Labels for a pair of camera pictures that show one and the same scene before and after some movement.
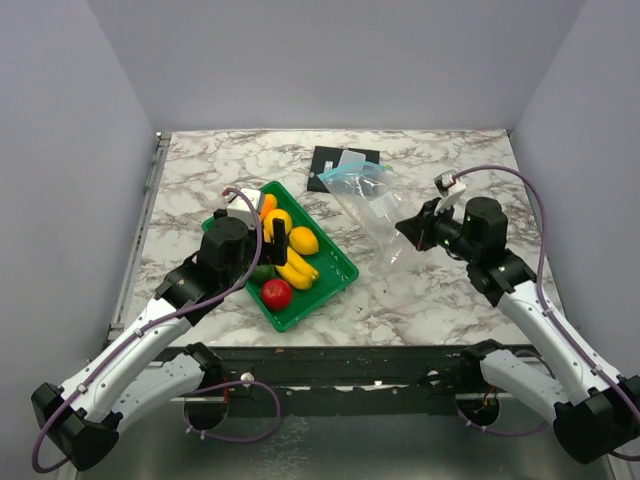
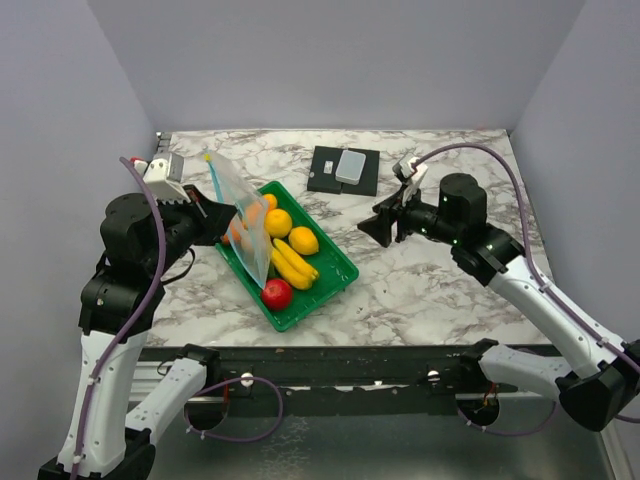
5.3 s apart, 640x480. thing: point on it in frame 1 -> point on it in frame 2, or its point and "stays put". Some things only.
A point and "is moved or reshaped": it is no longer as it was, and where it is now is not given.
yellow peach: x=268 y=223 stays put
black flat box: x=322 y=155 stays put
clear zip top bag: x=368 y=193 is moved or reshaped
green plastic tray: x=336 y=272 stays put
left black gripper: x=276 y=252 -> x=213 y=209
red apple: x=276 y=294 stays put
